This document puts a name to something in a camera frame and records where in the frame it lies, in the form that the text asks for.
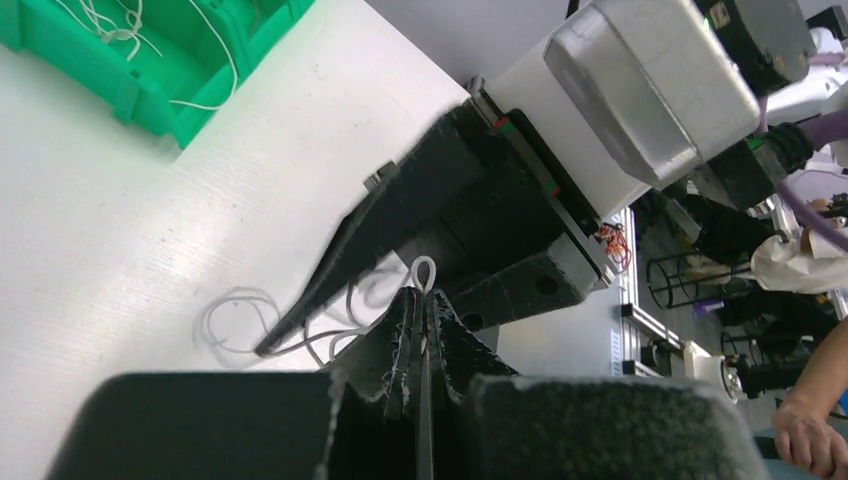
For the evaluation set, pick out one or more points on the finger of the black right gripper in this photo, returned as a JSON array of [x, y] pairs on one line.
[[445, 160], [559, 276]]

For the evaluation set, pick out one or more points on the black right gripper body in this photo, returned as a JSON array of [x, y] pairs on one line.
[[522, 203]]

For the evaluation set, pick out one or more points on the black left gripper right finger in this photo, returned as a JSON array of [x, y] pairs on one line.
[[492, 423]]

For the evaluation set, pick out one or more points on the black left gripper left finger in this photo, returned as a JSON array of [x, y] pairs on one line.
[[266, 425]]

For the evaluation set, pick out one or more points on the bystander bare forearm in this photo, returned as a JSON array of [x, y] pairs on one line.
[[824, 378]]

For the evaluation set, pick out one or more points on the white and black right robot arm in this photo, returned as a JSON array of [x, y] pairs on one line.
[[771, 46]]

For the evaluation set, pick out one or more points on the bystander bare hand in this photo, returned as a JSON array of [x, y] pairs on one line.
[[805, 439]]

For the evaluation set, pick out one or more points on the green plastic compartment bin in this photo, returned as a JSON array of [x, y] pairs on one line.
[[166, 66]]

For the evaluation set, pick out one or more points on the aluminium frame rail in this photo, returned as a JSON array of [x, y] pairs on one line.
[[641, 345]]

